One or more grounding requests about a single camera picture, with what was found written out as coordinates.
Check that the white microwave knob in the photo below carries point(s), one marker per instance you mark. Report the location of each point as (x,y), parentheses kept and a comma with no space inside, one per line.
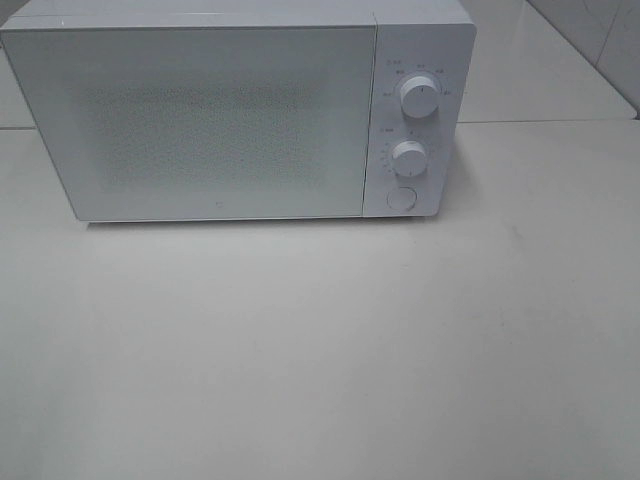
(409,159)
(419,95)

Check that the white microwave door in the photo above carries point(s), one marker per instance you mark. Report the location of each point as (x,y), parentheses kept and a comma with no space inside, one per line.
(201,124)

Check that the white microwave oven body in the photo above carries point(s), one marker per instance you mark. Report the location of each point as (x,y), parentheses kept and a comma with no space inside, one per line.
(411,37)

